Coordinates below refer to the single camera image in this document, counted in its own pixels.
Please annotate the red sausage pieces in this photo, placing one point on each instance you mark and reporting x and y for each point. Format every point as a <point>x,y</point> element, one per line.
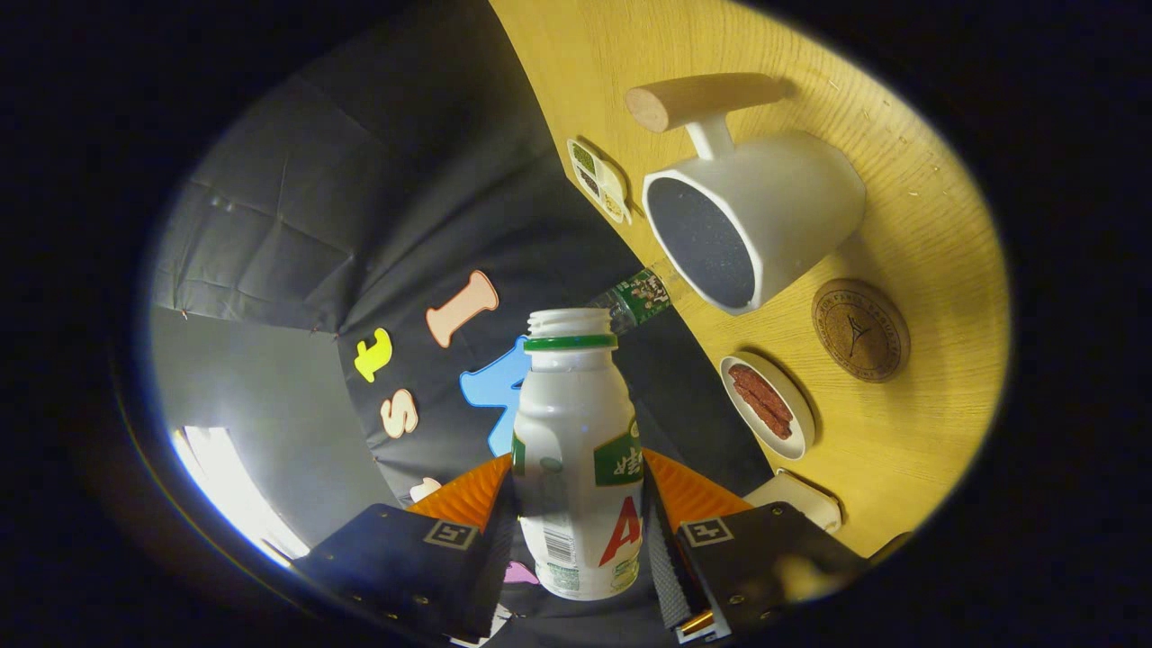
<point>760,400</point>

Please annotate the cream toaster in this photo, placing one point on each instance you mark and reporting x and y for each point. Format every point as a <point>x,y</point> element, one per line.
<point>801,495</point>

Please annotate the round cork coaster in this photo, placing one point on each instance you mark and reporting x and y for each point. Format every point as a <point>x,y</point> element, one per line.
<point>861,331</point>

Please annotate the round white plate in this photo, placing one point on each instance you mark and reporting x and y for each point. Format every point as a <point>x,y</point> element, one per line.
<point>796,405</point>

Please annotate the white divided bean tray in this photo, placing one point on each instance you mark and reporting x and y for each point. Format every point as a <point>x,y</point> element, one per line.
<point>601,180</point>

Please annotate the clear plastic water bottle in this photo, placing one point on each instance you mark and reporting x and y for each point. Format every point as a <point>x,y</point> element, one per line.
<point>641,297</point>

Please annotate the white juice bottle green label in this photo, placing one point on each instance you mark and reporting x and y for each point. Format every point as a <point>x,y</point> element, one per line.
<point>567,423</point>

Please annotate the wooden table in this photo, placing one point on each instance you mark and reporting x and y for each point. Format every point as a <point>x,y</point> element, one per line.
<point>900,450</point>

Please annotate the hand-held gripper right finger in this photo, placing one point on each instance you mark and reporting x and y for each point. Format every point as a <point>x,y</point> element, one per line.
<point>765,553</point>

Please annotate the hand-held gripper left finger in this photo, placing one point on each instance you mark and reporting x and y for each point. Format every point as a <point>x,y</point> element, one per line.
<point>405,562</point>

